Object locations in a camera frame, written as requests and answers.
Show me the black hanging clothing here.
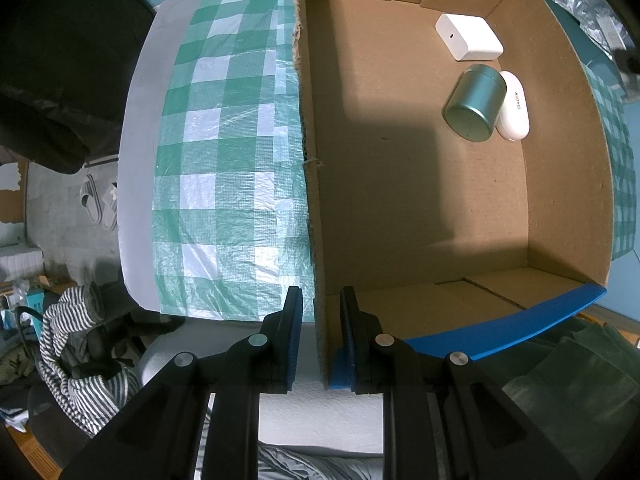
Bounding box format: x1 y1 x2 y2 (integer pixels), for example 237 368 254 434
0 0 156 173

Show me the blue cardboard box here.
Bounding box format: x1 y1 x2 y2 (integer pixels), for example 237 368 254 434
290 0 615 391

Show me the white ribbed storage box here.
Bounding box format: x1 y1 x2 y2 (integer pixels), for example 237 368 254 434
0 245 43 281

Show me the green checkered tablecloth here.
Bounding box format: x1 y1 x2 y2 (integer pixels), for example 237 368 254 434
152 0 640 321

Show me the teal carton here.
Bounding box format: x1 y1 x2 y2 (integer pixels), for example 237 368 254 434
25 287 51 313

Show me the grey bedding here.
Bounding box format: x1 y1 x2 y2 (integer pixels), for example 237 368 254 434
257 442 386 480

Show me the teal metal tin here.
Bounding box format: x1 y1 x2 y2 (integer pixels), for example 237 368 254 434
442 64 507 142

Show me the dark green cloth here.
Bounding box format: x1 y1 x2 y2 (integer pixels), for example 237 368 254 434
475 310 640 480

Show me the striped cloth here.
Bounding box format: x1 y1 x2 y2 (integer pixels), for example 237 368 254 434
35 284 143 436

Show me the white square box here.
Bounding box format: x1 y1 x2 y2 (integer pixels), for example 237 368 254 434
434 13 504 62

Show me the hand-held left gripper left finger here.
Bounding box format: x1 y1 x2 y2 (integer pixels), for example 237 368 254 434
60 285 304 480

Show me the black office chair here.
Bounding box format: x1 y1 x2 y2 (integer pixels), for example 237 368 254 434
15 305 151 441

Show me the white oval case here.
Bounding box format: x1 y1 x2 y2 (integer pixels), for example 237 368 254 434
495 71 531 141

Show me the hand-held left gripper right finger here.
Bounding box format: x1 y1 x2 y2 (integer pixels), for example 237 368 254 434
339 286 581 480

